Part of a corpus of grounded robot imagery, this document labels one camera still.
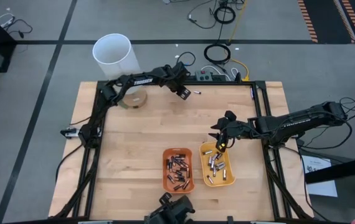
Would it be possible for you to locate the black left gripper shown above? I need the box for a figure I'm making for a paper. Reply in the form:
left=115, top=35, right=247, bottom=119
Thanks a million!
left=164, top=61, right=192, bottom=100

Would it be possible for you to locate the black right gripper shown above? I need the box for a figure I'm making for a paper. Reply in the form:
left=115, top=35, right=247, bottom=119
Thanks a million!
left=208, top=110, right=253, bottom=153

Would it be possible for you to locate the yellow plastic bin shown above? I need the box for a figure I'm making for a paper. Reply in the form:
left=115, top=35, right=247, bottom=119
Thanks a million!
left=199, top=141, right=237, bottom=188

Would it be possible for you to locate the orange plastic bin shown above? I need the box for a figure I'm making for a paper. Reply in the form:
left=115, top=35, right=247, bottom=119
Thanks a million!
left=162, top=147, right=196, bottom=194

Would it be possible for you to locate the white cylindrical tube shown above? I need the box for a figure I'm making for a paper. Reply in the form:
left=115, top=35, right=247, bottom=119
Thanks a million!
left=92, top=33, right=149, bottom=110

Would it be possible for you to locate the white printed paper sheet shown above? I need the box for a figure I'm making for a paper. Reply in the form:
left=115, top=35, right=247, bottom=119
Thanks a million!
left=301, top=155, right=339, bottom=198

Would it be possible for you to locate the black desk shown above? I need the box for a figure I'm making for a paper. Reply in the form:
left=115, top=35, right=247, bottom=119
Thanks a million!
left=304, top=154, right=355, bottom=224

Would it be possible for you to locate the black cable with yellow sleeve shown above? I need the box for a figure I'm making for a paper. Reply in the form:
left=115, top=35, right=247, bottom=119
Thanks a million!
left=216, top=136, right=236, bottom=153

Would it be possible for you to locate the grey power strip red switch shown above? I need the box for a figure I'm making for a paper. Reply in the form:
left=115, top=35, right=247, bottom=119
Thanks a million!
left=195, top=70, right=215, bottom=82

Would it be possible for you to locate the white floor cable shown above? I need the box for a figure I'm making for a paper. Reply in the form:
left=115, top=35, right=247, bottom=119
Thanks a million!
left=201, top=64, right=240, bottom=80

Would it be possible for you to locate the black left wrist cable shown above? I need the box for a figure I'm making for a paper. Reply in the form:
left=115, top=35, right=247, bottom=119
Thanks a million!
left=176, top=51, right=197, bottom=68

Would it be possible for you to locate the large coiled black cable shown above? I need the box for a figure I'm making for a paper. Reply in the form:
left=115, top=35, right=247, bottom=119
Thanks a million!
left=203, top=44, right=232, bottom=65

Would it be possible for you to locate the thin black cable with plug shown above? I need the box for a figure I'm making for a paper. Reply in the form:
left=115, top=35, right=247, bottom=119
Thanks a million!
left=187, top=0, right=219, bottom=30

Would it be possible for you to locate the small coiled black cable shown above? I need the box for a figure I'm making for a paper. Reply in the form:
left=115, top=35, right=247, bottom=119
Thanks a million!
left=213, top=5, right=237, bottom=25

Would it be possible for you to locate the yellow floor cable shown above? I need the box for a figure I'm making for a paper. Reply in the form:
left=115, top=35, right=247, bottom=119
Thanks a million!
left=227, top=0, right=250, bottom=82

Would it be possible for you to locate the white charger cable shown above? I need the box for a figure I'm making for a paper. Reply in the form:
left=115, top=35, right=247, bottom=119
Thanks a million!
left=0, top=12, right=16, bottom=27

